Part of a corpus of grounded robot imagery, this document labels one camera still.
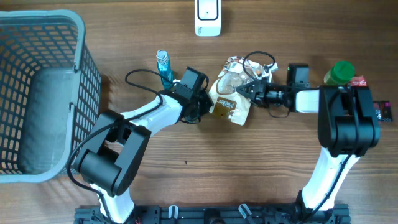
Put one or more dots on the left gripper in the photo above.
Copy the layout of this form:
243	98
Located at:
208	103

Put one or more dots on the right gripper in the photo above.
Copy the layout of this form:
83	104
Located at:
259	97

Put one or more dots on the beige plastic pouch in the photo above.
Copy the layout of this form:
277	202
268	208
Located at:
227	103

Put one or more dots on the blue mouthwash bottle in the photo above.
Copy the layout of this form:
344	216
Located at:
164	68

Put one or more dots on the green lid jar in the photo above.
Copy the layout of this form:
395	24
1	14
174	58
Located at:
340	74

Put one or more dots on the red tissue pack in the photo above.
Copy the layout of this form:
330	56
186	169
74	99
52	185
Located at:
358	81

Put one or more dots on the black red packaged item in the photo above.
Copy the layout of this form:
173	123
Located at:
383	111

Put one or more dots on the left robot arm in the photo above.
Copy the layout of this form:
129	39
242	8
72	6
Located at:
109	157

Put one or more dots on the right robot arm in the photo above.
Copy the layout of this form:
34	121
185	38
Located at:
347	128

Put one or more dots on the white barcode scanner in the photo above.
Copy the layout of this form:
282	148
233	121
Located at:
207	18

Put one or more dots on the grey plastic shopping basket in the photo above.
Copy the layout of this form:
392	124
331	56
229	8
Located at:
50	92

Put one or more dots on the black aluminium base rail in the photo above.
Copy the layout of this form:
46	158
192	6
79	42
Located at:
277	213

